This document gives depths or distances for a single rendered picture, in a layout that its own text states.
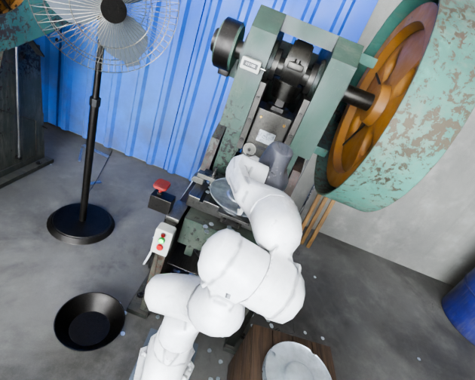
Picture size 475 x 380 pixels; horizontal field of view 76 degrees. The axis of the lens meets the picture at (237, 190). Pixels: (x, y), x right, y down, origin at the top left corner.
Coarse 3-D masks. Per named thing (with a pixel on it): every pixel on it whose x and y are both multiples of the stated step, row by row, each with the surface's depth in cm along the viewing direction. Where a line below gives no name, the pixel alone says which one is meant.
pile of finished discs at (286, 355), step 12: (276, 348) 126; (288, 348) 128; (300, 348) 130; (264, 360) 121; (276, 360) 122; (288, 360) 123; (300, 360) 125; (312, 360) 127; (264, 372) 116; (276, 372) 118; (288, 372) 118; (300, 372) 120; (312, 372) 123; (324, 372) 124
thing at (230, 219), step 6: (222, 210) 123; (222, 216) 137; (228, 216) 122; (234, 216) 123; (240, 216) 124; (222, 222) 138; (228, 222) 138; (234, 222) 137; (240, 222) 122; (246, 222) 122
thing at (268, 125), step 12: (264, 108) 123; (276, 108) 124; (264, 120) 123; (276, 120) 122; (288, 120) 121; (252, 132) 126; (264, 132) 125; (276, 132) 125; (252, 144) 128; (264, 144) 128
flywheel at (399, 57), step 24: (408, 24) 114; (432, 24) 93; (384, 48) 131; (408, 48) 114; (384, 72) 130; (408, 72) 106; (384, 96) 113; (360, 120) 124; (384, 120) 109; (336, 144) 148; (360, 144) 123; (336, 168) 134
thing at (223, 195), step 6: (216, 180) 141; (222, 180) 143; (210, 186) 135; (216, 186) 137; (222, 186) 139; (228, 186) 141; (210, 192) 131; (216, 192) 133; (222, 192) 134; (228, 192) 135; (216, 198) 129; (222, 198) 130; (228, 198) 132; (222, 204) 127; (228, 204) 128; (234, 204) 130; (228, 210) 124; (234, 210) 126; (246, 216) 125
